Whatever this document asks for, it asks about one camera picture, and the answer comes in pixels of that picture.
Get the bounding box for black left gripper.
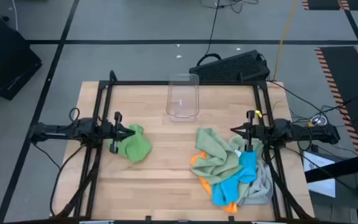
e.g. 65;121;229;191
99;111;136;154

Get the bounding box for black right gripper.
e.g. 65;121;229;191
230;110;273;152

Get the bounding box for bright green microfiber towel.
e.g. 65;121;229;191
109;124;152;164

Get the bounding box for blue microfiber towel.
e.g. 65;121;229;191
211;151;257;207

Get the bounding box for clear plastic bin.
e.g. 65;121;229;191
165;73;200;123

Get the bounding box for grey microfiber towel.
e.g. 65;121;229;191
237;160;273;206

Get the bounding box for orange microfiber towel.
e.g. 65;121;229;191
190;151;239;214

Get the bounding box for white printed sheet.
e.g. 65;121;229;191
303;151;337;198

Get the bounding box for black beam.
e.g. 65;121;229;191
305;151;358;184

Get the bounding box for black hazard-striped floor mat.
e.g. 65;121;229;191
301;0;358;11
314;45;358;156

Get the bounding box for large black case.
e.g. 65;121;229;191
0;17;42;101

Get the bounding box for black aluminium table frame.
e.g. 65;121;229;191
54;70;315;223

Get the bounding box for white coiled cable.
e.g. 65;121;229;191
310;114;329;127

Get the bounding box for black hanging cable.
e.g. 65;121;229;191
204;0;222;57

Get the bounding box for yellow cable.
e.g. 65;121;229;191
272;0;300;81

